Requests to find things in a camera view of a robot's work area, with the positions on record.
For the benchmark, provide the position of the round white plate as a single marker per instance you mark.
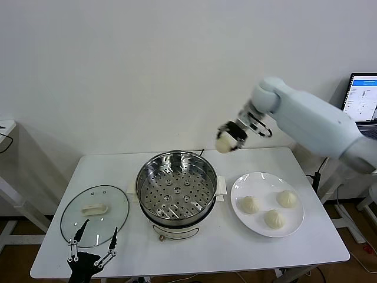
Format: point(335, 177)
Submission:
point(266, 188)

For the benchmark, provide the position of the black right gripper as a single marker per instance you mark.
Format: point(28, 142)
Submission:
point(238, 131)

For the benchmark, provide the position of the white laptop side table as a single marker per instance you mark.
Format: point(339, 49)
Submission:
point(366, 203)

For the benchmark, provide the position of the white floor power strip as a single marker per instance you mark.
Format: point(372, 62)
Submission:
point(141, 279)

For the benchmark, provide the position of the small red floor object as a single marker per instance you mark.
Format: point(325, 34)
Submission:
point(367, 250)

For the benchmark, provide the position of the white steamed baozi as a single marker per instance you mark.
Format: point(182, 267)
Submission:
point(222, 145)
point(287, 199)
point(274, 219)
point(250, 204)

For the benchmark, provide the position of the grey open laptop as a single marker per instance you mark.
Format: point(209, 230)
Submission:
point(365, 97)

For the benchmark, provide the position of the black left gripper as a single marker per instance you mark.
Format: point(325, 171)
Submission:
point(82, 263)

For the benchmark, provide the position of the stainless steel steamer basket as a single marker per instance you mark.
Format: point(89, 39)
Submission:
point(176, 203)

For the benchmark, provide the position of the round glass pot lid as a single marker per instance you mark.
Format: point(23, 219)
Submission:
point(73, 212)

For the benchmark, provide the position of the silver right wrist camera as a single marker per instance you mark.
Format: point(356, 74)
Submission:
point(254, 123)

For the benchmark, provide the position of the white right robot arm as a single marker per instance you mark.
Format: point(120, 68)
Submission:
point(309, 118)

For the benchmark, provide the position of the black upright stand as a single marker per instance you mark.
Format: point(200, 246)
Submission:
point(317, 179)

